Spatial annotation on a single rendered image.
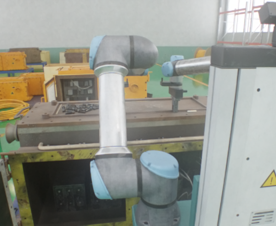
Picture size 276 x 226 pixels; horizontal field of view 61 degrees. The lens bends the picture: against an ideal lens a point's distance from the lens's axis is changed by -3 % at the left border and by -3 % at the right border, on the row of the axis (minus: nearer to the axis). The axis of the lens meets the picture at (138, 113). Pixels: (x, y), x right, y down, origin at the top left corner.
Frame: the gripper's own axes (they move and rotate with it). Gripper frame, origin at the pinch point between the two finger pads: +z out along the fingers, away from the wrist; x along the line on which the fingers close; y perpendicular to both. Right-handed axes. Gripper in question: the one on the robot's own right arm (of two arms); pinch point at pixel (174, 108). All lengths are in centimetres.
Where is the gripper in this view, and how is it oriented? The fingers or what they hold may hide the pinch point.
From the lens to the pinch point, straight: 146.9
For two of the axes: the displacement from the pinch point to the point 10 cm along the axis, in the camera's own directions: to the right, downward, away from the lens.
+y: 9.9, -0.5, 1.5
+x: -1.6, -3.0, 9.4
